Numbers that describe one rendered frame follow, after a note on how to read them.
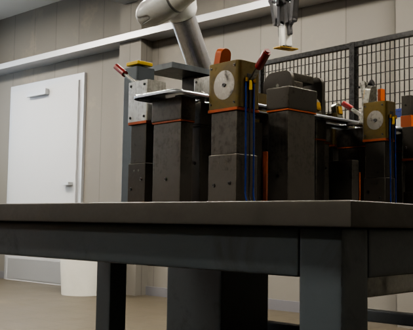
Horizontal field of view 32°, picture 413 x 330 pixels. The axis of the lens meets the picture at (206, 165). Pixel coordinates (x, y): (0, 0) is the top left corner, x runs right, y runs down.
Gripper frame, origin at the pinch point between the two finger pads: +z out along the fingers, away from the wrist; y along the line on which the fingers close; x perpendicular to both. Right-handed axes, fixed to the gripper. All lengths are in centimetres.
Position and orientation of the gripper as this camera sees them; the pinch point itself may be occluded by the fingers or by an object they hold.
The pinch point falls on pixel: (285, 36)
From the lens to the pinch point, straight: 241.6
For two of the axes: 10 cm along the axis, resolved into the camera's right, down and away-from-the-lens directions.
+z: 0.3, 10.0, -0.4
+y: 6.2, -0.5, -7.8
